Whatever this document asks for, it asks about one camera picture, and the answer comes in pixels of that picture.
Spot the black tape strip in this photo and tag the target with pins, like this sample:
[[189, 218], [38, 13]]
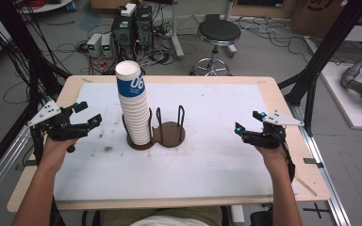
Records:
[[312, 162]]

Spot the person's left hand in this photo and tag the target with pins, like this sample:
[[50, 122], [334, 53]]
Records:
[[55, 152]]

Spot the person's olive pants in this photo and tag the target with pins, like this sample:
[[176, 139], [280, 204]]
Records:
[[122, 215]]

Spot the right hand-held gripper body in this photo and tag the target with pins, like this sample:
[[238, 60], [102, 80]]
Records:
[[270, 138]]

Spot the grey power supply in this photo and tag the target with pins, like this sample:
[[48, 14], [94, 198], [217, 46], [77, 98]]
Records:
[[93, 44], [106, 45]]

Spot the white box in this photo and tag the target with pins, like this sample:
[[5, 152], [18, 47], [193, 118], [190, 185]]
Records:
[[128, 10]]

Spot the black computer tower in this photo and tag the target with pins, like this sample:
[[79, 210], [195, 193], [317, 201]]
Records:
[[144, 28], [124, 37]]

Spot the black frame post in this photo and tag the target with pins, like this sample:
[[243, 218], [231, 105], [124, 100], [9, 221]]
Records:
[[323, 53], [19, 37]]

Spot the white table mat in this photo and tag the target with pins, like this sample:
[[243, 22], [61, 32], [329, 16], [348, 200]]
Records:
[[201, 169]]

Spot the white desk leg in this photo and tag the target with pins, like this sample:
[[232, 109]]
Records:
[[176, 34]]

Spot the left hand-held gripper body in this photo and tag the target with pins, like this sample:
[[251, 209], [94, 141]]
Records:
[[58, 128]]

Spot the white floor board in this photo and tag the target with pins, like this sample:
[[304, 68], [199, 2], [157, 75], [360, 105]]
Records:
[[352, 109]]

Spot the thin wooden stick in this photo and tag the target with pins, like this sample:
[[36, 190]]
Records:
[[306, 186]]

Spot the stack of white paper cups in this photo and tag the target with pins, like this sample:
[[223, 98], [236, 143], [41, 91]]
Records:
[[133, 106]]

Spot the cardboard box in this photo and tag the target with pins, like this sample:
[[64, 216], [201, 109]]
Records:
[[314, 15]]

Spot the black round stool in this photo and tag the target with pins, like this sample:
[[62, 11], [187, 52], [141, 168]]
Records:
[[219, 31]]

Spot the person's right hand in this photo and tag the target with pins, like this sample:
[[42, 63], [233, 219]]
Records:
[[273, 158]]

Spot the aluminium rail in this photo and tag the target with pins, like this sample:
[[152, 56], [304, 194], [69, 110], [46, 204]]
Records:
[[3, 169], [325, 175]]

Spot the person's white shirt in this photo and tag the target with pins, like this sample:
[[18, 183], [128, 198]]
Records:
[[169, 221]]

